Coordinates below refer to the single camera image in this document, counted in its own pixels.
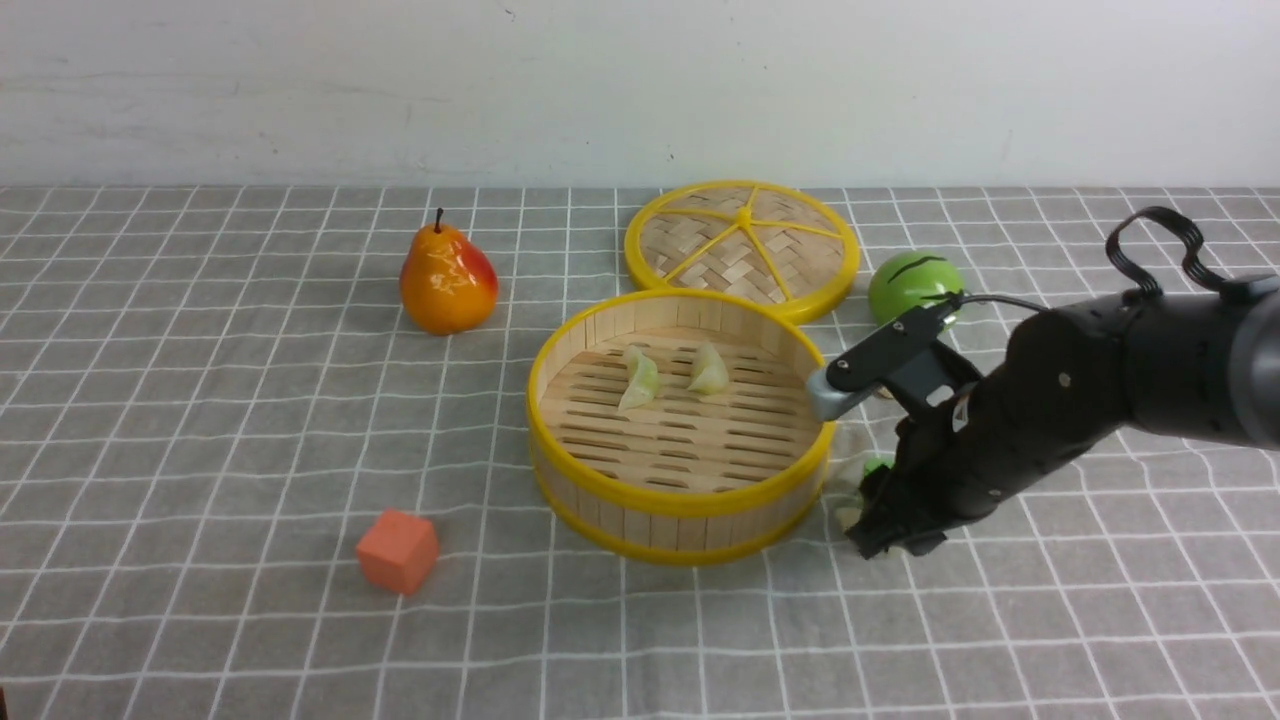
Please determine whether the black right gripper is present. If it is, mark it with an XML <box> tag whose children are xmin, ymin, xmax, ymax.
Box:
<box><xmin>846</xmin><ymin>341</ymin><xmax>1121</xmax><ymax>559</ymax></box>

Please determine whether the green foam cube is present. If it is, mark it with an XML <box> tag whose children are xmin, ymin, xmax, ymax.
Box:
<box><xmin>861</xmin><ymin>457</ymin><xmax>893</xmax><ymax>479</ymax></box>

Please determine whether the pale dumpling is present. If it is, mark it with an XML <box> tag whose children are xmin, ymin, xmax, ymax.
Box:
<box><xmin>687</xmin><ymin>342</ymin><xmax>730</xmax><ymax>395</ymax></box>

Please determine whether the greenish dumpling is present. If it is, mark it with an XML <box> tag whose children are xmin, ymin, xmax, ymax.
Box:
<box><xmin>617</xmin><ymin>345</ymin><xmax>660</xmax><ymax>413</ymax></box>

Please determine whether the white dumpling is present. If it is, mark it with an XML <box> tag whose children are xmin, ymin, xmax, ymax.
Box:
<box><xmin>829</xmin><ymin>457</ymin><xmax>868</xmax><ymax>534</ymax></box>

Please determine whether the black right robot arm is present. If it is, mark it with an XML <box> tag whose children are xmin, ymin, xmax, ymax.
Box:
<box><xmin>806</xmin><ymin>278</ymin><xmax>1279</xmax><ymax>559</ymax></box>

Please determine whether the bamboo steamer lid yellow rim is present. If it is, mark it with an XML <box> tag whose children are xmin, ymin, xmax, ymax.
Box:
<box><xmin>623</xmin><ymin>179</ymin><xmax>861</xmax><ymax>324</ymax></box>

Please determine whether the bamboo steamer tray yellow rim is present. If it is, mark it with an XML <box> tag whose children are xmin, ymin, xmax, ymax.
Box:
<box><xmin>526</xmin><ymin>290</ymin><xmax>836</xmax><ymax>565</ymax></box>

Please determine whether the green toy watermelon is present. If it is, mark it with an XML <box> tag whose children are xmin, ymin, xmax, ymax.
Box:
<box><xmin>867</xmin><ymin>250</ymin><xmax>966</xmax><ymax>325</ymax></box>

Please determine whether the orange toy pear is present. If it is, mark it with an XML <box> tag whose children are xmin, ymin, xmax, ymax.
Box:
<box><xmin>399</xmin><ymin>208</ymin><xmax>499</xmax><ymax>336</ymax></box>

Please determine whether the orange foam cube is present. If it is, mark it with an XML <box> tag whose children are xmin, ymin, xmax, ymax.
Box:
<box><xmin>356</xmin><ymin>509</ymin><xmax>440</xmax><ymax>596</ymax></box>

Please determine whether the grey checked tablecloth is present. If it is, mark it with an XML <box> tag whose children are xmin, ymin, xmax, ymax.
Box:
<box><xmin>1</xmin><ymin>186</ymin><xmax>1279</xmax><ymax>719</ymax></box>

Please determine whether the black right camera cable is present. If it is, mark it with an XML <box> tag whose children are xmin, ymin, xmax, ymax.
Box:
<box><xmin>945</xmin><ymin>206</ymin><xmax>1251</xmax><ymax>316</ymax></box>

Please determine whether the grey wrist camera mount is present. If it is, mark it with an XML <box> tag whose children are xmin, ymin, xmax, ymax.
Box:
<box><xmin>806</xmin><ymin>296</ymin><xmax>983</xmax><ymax>421</ymax></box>

